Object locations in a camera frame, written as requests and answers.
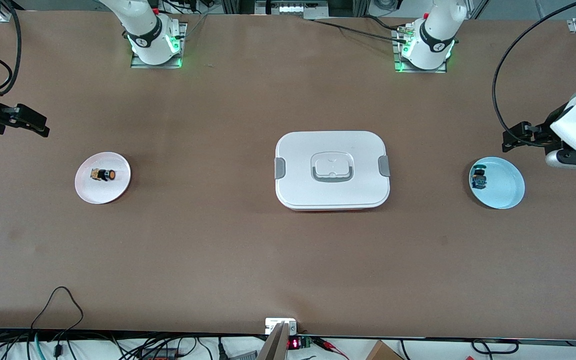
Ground white lunch box grey clips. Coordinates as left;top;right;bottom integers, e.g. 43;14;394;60
274;131;391;212

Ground brown cardboard box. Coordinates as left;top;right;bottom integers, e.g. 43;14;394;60
365;340;404;360

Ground light blue round plate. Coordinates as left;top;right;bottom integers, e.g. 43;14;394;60
469;156;525;210

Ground small green black part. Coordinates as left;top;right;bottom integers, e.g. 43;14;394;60
471;164;489;191

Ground pink round plate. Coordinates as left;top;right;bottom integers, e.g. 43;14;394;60
74;152;132;205

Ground red test leads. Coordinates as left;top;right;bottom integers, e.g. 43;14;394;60
313;337;349;360

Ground white mounting plate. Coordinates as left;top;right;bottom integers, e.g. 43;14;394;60
265;318;298;335

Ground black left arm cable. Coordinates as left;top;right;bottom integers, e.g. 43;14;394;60
492;0;576;147

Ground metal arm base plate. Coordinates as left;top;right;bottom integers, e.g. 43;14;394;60
393;27;449;74
130;22;187;69

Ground thin black looped cable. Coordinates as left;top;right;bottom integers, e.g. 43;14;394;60
30;286;85;346

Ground black tabletop cable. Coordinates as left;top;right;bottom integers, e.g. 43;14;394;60
308;17;411;40
363;15;409;32

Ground thin grey cable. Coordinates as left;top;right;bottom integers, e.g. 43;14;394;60
183;14;209;38

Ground black coiled cable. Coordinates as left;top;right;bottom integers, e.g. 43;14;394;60
470;340;519;354

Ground aluminium profile camera post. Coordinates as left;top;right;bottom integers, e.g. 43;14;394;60
258;322;289;360

